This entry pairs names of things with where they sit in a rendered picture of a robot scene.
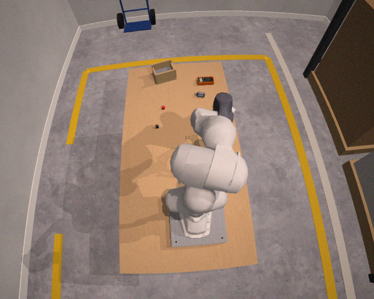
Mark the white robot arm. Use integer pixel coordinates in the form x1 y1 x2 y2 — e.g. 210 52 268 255
165 92 248 239

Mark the orange pocket multimeter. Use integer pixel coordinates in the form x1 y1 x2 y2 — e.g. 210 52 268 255
197 77 214 85

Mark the thin tan flat mat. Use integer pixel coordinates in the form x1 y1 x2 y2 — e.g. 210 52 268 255
186 134 205 148

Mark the tan wooden open box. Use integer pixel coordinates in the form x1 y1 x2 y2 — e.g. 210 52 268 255
151 59 177 84

